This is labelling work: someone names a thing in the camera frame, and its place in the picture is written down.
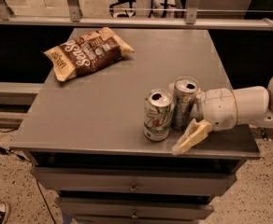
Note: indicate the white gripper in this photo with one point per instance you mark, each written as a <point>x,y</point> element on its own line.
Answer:
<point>217,107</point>

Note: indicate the silver blue redbull can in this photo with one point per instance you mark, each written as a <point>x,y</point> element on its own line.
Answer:
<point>184,94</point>

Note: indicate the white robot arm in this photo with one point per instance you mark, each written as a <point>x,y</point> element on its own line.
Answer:
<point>254,106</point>

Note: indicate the white green 7up can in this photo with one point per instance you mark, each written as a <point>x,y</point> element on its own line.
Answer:
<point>158,113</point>

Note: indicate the top drawer knob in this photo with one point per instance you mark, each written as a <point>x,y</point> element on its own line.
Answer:
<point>133,189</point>

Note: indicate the drawer knob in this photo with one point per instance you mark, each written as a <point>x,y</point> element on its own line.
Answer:
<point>134,215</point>
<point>133,189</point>

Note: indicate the grey drawer cabinet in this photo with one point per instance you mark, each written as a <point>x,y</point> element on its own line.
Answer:
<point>85,137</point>

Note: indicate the brown chip bag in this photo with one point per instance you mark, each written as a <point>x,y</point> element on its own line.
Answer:
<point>86,54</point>

